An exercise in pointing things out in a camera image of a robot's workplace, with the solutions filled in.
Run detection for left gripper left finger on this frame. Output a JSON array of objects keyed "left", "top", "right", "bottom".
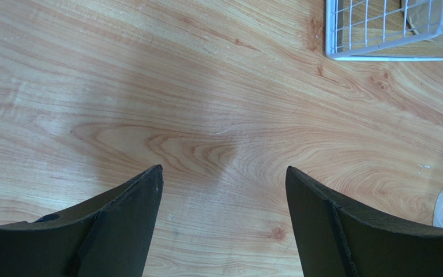
[{"left": 0, "top": 165, "right": 164, "bottom": 276}]

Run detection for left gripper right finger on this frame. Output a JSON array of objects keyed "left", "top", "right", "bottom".
[{"left": 285, "top": 167, "right": 443, "bottom": 276}]

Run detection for white wire wooden shelf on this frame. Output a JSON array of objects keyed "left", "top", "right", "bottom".
[{"left": 325, "top": 0, "right": 443, "bottom": 62}]

